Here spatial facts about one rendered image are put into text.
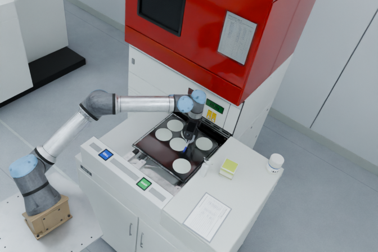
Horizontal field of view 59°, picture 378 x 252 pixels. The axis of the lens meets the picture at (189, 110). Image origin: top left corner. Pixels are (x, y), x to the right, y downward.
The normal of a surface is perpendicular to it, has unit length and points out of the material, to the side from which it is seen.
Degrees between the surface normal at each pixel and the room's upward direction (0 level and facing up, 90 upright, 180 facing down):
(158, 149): 0
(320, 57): 90
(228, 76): 90
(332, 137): 90
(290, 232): 0
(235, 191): 0
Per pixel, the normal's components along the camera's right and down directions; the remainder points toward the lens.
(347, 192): 0.15, -0.72
